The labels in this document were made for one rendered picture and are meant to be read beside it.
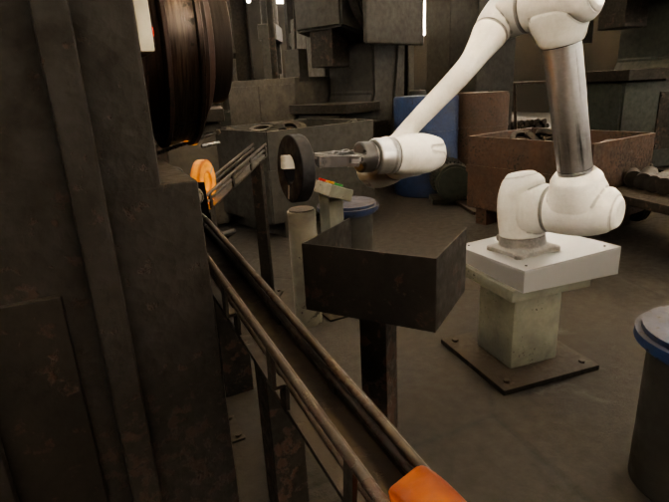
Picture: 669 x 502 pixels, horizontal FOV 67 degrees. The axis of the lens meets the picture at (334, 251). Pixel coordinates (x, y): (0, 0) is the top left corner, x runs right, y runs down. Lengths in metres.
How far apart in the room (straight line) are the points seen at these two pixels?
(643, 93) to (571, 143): 4.45
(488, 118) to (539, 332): 3.21
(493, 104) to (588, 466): 3.76
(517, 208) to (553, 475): 0.81
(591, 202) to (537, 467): 0.77
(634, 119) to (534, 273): 4.44
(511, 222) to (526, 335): 0.40
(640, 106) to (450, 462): 4.99
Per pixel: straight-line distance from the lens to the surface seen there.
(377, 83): 5.17
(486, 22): 1.61
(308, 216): 2.10
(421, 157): 1.30
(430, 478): 0.40
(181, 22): 1.09
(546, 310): 1.94
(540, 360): 2.02
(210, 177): 1.87
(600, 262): 1.90
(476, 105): 4.89
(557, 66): 1.60
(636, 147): 3.72
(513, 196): 1.79
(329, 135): 3.75
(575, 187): 1.68
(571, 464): 1.62
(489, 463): 1.57
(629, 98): 5.97
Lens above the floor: 1.00
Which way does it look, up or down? 18 degrees down
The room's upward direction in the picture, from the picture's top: 3 degrees counter-clockwise
